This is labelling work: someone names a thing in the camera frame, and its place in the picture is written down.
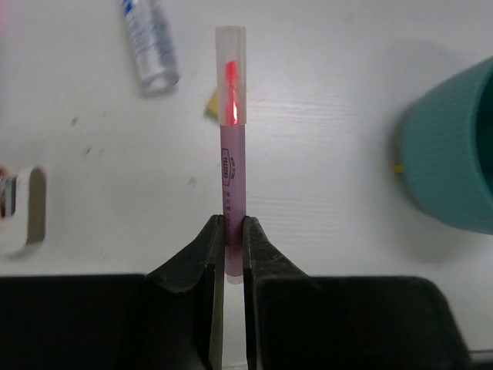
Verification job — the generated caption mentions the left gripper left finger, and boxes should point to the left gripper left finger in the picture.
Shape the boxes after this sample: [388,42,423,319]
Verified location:
[1,215,224,369]

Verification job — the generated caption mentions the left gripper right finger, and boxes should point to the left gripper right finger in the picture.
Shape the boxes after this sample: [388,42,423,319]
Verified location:
[243,217,472,369]

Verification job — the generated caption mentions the pink mini stapler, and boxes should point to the pink mini stapler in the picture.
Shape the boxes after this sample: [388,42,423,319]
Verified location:
[1,166,47,257]

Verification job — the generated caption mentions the small clear spray bottle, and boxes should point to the small clear spray bottle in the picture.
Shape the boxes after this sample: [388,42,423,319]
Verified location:
[120,0,179,95]

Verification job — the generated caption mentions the pink purple pen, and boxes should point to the pink purple pen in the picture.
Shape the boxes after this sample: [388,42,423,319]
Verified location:
[216,25,247,281]

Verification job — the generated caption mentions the tan eraser block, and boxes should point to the tan eraser block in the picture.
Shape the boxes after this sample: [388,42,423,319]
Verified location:
[203,90,219,123]

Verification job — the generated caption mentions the teal round compartment organizer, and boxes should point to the teal round compartment organizer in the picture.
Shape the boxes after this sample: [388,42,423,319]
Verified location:
[399,59,492,234]

